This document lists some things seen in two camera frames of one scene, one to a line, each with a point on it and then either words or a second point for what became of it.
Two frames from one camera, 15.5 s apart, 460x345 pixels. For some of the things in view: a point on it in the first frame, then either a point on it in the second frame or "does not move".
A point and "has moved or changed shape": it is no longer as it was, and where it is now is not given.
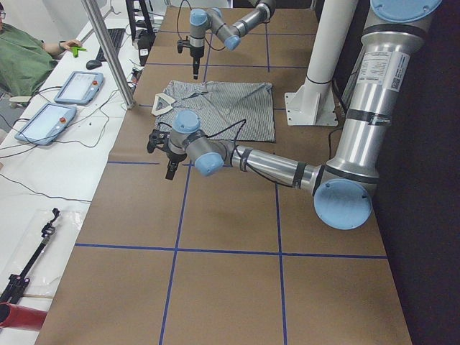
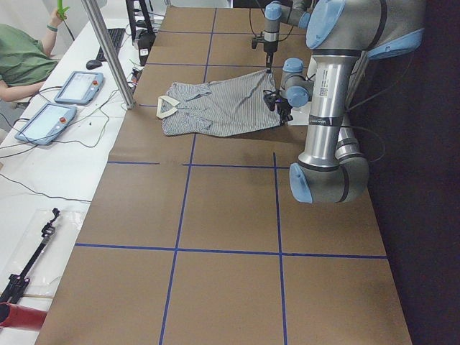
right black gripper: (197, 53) -> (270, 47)
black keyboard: (116, 35) does not move
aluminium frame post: (110, 56) does not move
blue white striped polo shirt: (226, 111) has moved or changed shape
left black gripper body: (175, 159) -> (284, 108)
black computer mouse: (93, 64) does not move
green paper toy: (75, 49) -> (61, 11)
